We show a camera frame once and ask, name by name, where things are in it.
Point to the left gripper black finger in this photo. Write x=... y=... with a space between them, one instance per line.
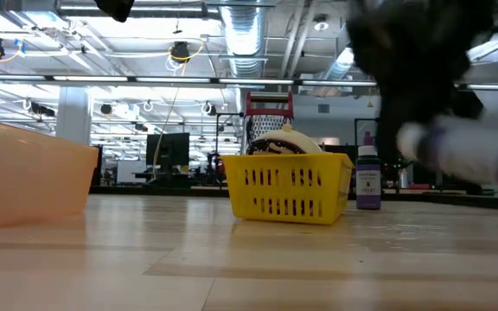
x=117 y=8

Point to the black rectangular frame stand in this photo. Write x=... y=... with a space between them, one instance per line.
x=363 y=119

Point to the white building column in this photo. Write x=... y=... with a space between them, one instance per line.
x=74 y=116

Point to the black computer monitor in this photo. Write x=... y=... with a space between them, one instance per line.
x=167 y=149

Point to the translucent orange plastic bin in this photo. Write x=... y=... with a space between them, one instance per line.
x=24 y=173

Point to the metal box grater red trim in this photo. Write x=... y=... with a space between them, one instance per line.
x=268 y=121

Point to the yellow slotted plastic basket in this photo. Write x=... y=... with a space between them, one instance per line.
x=283 y=192

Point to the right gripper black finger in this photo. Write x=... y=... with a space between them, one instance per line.
x=404 y=103
x=467 y=105

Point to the round ceiling fixture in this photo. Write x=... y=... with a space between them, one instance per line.
x=321 y=23

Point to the silver spiral ceiling duct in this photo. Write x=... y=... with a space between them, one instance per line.
x=244 y=43

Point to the long ceiling light strip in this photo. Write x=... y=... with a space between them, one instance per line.
x=93 y=78

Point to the cream round item dark rim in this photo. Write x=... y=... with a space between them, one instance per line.
x=292 y=138

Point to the violet tipped bottle violet label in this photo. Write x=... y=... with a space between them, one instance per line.
x=368 y=190

